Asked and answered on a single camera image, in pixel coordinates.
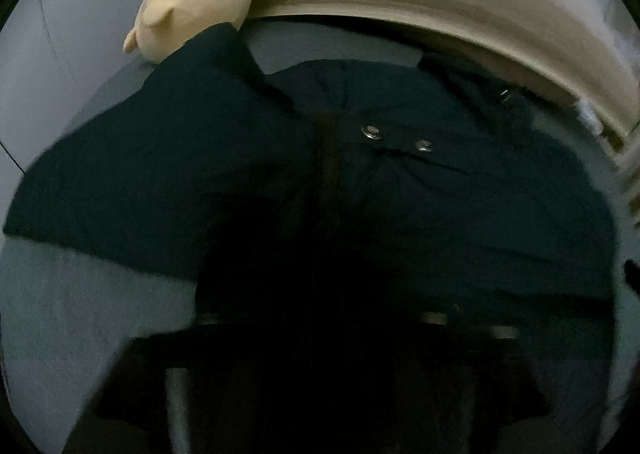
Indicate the grey-blue bed sheet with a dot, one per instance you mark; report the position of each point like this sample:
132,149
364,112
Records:
60,330

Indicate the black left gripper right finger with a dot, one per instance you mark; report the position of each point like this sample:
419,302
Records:
511,387

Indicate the dark navy large garment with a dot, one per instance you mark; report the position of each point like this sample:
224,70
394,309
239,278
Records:
318,213

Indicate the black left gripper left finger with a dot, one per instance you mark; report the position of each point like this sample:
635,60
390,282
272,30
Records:
148,401

